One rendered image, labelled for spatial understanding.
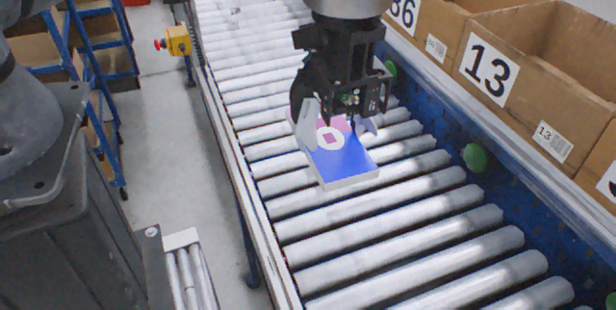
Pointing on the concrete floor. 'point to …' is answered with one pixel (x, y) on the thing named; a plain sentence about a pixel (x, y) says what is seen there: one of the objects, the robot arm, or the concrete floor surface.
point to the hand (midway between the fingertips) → (328, 135)
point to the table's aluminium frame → (208, 282)
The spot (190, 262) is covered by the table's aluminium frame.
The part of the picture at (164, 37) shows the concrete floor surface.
